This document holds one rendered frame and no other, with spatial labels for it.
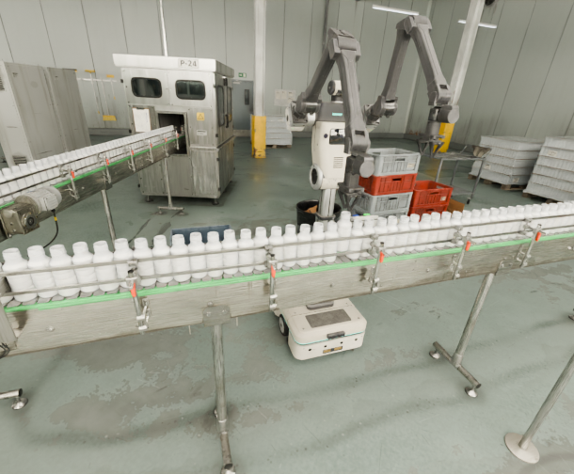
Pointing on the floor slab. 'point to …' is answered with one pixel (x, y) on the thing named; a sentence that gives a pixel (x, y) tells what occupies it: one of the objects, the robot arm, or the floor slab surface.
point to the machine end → (203, 128)
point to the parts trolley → (455, 171)
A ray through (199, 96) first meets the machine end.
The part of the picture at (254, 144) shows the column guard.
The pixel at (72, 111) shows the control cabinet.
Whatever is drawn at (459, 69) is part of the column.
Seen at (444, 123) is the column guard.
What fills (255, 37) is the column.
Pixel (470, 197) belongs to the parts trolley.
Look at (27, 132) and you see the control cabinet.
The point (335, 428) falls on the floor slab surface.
